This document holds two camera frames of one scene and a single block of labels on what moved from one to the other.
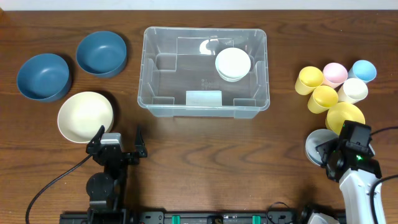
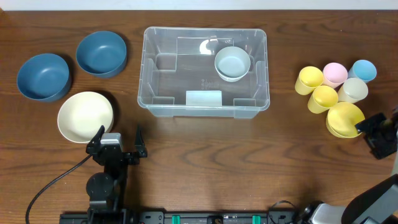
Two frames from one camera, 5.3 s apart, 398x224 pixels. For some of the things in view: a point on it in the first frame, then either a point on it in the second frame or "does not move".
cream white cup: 353,90 does not move
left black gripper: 132,159 does not move
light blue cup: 364,70 does not move
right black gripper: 323,149 → 380,151
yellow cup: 310,78 does not move
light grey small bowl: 316,138 → 232,61
